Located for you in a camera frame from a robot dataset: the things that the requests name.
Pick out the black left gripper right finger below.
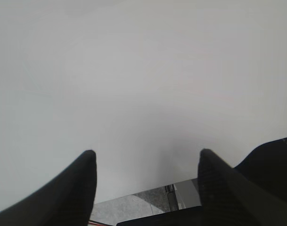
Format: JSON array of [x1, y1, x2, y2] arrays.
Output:
[[197, 149, 287, 226]]

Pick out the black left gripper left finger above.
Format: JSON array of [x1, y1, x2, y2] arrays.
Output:
[[0, 150, 97, 226]]

